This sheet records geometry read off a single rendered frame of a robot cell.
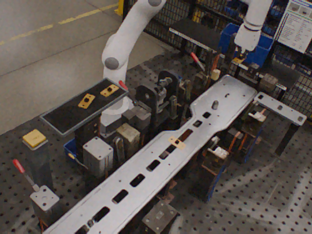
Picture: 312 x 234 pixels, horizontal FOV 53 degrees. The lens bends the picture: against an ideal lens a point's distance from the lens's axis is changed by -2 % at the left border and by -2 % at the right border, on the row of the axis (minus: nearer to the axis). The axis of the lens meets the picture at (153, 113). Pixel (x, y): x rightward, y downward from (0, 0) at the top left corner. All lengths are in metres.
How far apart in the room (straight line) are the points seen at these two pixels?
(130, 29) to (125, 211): 0.80
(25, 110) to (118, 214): 2.01
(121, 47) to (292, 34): 1.06
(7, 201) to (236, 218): 1.10
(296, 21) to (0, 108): 2.48
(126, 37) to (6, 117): 1.76
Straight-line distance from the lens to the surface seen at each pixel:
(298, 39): 2.09
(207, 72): 1.73
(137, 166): 1.33
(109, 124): 1.75
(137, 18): 1.47
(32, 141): 1.21
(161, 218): 1.18
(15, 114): 3.02
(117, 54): 1.53
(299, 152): 2.12
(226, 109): 1.69
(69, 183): 1.64
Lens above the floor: 2.06
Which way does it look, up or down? 43 degrees down
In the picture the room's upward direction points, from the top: 10 degrees clockwise
